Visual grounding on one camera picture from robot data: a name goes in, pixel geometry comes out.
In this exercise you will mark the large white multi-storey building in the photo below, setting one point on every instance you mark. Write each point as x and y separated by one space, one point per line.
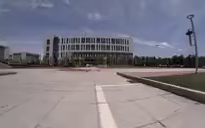
90 46

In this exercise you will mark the white painted line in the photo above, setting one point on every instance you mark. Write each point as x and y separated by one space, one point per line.
103 110

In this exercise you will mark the row of trees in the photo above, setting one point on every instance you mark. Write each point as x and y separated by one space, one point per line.
156 61

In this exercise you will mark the pale concrete slab pavement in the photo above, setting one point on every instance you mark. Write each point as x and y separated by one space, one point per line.
56 100

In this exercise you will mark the concrete kerb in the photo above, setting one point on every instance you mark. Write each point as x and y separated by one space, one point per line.
176 90

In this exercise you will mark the low grey building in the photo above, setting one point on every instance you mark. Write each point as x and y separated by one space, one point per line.
23 57

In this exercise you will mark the green grass lawn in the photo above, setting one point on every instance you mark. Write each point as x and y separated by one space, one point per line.
193 81

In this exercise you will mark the tall lamp pole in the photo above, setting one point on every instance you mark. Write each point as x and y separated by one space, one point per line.
195 50

